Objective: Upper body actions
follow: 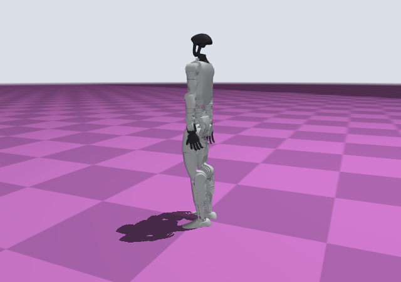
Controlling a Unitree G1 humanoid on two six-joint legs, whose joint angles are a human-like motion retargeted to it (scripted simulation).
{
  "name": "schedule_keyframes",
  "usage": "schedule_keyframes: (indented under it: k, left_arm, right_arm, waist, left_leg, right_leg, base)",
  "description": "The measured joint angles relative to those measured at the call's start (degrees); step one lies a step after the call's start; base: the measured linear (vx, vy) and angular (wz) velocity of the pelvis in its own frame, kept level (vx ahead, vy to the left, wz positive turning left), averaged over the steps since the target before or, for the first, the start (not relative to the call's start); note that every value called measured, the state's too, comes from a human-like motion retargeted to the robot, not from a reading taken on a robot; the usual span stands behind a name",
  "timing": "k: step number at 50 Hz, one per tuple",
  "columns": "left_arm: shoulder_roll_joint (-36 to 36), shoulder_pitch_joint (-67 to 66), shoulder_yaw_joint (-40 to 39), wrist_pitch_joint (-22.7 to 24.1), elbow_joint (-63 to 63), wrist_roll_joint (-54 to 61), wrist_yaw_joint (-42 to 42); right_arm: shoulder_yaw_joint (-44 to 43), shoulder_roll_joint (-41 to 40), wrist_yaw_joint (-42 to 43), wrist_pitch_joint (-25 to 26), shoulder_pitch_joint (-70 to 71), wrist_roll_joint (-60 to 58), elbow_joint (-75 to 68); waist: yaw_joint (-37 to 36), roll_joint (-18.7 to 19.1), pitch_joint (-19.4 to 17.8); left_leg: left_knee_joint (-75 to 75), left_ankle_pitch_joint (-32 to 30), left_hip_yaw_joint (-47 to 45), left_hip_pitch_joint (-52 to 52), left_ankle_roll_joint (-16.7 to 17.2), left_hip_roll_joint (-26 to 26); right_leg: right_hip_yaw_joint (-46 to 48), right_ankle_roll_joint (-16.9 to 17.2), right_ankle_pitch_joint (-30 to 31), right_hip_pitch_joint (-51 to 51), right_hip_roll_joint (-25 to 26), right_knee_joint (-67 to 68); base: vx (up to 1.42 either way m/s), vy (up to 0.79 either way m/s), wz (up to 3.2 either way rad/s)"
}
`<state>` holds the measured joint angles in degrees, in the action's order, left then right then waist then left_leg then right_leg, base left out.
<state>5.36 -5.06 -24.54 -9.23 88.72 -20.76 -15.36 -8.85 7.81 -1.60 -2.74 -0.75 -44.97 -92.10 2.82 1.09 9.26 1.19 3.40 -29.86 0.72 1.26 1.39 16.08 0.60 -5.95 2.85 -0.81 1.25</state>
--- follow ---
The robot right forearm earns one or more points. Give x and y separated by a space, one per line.
208 109

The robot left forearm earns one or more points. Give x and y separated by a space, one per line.
190 111

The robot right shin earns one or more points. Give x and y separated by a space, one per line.
209 193

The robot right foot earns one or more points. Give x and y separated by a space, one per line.
211 215

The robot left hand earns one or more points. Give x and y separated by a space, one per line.
193 139

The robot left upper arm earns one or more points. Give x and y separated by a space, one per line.
192 70

